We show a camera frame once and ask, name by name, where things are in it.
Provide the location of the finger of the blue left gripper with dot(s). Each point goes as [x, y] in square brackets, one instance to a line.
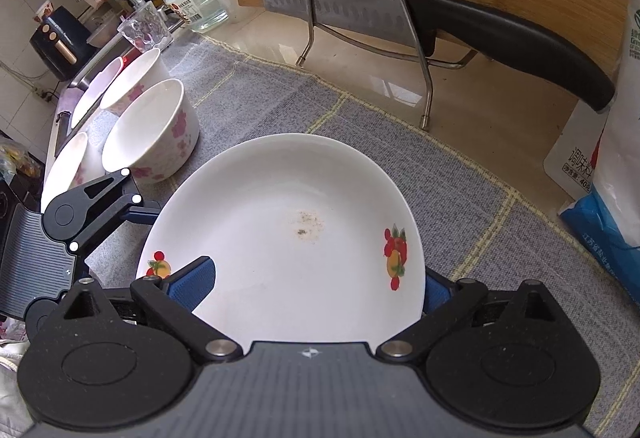
[140, 214]

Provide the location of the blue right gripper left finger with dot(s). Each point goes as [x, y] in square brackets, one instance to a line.
[190, 285]

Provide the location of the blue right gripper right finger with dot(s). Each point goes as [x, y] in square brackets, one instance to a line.
[438, 291]

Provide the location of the white bowl pink flowers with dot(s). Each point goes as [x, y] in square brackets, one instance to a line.
[155, 136]

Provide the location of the white plate with fruit print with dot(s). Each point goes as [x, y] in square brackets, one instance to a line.
[311, 240]

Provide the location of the grey checked dish mat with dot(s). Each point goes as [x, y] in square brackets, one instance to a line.
[470, 222]

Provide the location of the white plate near edge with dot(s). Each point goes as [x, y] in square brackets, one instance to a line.
[78, 163]

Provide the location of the white plate at sink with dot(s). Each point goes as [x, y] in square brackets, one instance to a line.
[92, 97]

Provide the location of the clear drinking glass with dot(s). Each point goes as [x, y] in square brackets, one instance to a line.
[146, 29]

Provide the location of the black air fryer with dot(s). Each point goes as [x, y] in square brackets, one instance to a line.
[61, 41]

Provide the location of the white blue salt bag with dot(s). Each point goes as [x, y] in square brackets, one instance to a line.
[606, 220]

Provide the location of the steel knife with black handle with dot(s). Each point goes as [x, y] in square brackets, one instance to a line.
[517, 43]

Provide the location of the steel wire rack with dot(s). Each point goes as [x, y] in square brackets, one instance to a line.
[386, 19]

